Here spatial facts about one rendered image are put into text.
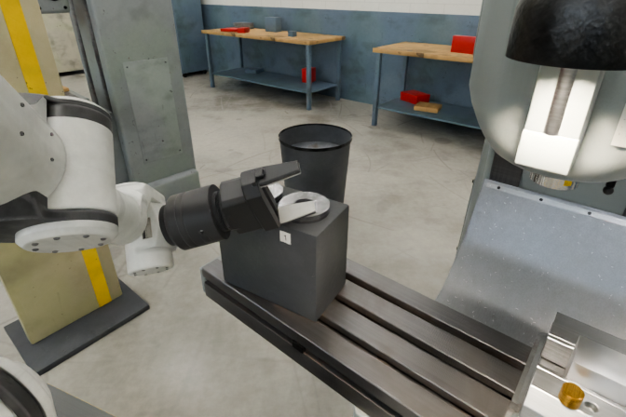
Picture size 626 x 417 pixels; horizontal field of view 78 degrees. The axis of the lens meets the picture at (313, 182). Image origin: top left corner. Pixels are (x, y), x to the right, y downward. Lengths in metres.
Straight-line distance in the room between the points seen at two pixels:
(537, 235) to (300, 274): 0.50
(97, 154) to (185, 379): 1.58
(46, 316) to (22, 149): 1.92
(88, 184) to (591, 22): 0.37
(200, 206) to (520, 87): 0.42
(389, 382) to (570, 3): 0.56
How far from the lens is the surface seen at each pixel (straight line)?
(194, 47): 7.72
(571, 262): 0.92
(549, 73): 0.35
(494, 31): 0.41
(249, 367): 1.89
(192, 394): 1.86
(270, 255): 0.70
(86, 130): 0.41
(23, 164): 0.33
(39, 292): 2.15
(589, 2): 0.25
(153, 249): 0.62
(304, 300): 0.72
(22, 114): 0.33
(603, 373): 0.61
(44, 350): 2.23
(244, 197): 0.55
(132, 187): 0.59
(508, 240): 0.93
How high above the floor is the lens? 1.47
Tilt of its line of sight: 27 degrees down
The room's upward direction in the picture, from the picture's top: straight up
